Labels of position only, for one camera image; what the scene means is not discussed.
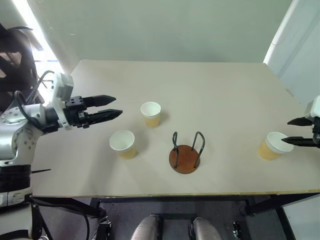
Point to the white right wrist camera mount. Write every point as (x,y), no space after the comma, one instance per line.
(314,107)

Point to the grey rounded shape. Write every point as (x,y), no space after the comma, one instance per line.
(206,228)
(146,228)

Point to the tan paper cup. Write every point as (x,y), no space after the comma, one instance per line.
(127,153)
(151,121)
(266,151)

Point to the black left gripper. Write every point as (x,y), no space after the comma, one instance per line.
(75,113)

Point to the dark chair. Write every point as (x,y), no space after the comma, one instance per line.
(15,65)

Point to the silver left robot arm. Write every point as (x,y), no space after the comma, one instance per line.
(27,111)

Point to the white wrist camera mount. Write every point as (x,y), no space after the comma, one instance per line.
(62,86)
(314,107)

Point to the black table frame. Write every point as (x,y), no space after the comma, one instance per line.
(175,198)

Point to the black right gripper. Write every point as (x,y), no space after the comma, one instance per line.
(317,135)

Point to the black zip tie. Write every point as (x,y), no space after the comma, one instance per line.
(41,171)

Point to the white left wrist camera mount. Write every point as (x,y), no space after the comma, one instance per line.
(62,86)

